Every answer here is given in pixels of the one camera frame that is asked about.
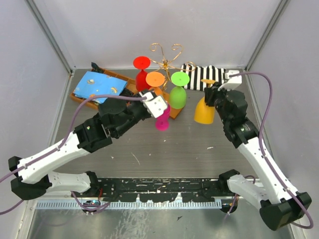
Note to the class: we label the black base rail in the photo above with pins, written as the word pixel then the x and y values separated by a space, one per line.
pixel 157 190

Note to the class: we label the black white striped cloth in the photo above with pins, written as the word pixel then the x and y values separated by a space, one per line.
pixel 198 73

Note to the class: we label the pink plastic wine glass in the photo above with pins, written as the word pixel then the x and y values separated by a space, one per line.
pixel 162 123

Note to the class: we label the blue patterned cloth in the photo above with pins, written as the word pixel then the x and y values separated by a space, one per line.
pixel 93 83

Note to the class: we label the red plastic wine glass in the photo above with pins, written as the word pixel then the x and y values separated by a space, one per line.
pixel 141 63

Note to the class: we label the orange plastic wine glass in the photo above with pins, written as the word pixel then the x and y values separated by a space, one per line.
pixel 155 80

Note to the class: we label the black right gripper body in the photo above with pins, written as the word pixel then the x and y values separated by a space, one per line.
pixel 219 95

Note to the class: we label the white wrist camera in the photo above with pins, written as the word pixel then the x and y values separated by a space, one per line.
pixel 155 104
pixel 232 80

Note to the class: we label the gold wire glass rack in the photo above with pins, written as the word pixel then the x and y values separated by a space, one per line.
pixel 165 65

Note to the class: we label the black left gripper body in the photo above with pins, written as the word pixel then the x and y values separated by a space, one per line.
pixel 137 110

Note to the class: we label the yellow plastic wine glass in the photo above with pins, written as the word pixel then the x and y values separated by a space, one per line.
pixel 203 113

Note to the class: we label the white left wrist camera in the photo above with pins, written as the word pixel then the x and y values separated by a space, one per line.
pixel 155 104

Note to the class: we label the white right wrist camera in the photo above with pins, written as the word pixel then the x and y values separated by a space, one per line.
pixel 232 80

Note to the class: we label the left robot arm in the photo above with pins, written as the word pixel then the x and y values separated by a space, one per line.
pixel 35 175

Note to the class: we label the dark patterned cloth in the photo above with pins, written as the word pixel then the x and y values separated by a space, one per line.
pixel 96 68

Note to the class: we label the wooden compartment tray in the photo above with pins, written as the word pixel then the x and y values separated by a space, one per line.
pixel 131 86

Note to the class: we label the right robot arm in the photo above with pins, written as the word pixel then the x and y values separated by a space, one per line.
pixel 279 202

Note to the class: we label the green plastic wine glass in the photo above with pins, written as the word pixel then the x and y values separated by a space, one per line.
pixel 177 96

